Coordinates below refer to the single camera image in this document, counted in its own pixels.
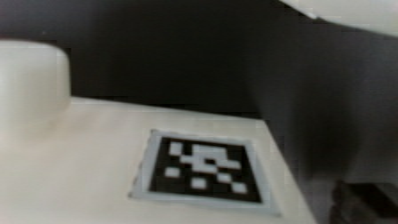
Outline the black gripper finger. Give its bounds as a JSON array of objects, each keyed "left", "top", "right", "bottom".
[{"left": 331, "top": 181, "right": 398, "bottom": 224}]

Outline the white drawer cabinet box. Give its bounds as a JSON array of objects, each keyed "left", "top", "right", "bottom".
[{"left": 0, "top": 40, "right": 316, "bottom": 224}]

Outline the white U-shaped fence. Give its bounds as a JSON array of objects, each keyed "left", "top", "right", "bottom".
[{"left": 279, "top": 0, "right": 398, "bottom": 37}]

